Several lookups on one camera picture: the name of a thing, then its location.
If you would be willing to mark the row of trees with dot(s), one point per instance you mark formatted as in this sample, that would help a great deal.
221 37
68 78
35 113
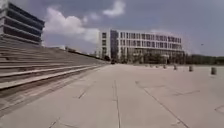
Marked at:
203 60

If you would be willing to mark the row of bollards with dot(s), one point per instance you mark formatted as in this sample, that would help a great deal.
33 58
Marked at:
190 68

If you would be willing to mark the wide grey stone steps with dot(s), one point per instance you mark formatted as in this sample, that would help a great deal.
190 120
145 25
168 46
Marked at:
30 65

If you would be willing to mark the building with dark window bands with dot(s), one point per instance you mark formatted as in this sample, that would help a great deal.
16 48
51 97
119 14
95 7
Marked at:
20 25

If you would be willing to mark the white multi-storey building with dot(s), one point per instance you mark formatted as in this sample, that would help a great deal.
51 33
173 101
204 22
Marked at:
143 45

